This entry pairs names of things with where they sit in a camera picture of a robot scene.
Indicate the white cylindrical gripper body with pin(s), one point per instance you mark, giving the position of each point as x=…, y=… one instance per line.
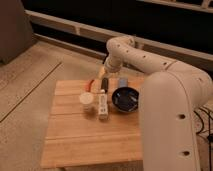
x=110, y=69

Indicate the white wooden rail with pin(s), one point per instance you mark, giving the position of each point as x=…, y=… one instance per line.
x=199, y=59

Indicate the dark blue bowl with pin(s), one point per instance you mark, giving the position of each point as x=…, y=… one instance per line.
x=125, y=99

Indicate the white cup with lid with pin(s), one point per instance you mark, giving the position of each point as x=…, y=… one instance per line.
x=87, y=100

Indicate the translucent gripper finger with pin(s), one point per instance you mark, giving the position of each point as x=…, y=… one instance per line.
x=101, y=72

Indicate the white rectangular bottle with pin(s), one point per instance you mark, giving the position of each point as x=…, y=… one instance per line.
x=103, y=107

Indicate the brown sofa corner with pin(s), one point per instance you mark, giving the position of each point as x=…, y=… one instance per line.
x=16, y=33

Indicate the wooden board table top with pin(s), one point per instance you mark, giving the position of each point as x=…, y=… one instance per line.
x=76, y=139

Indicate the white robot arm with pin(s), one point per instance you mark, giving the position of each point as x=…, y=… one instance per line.
x=168, y=97

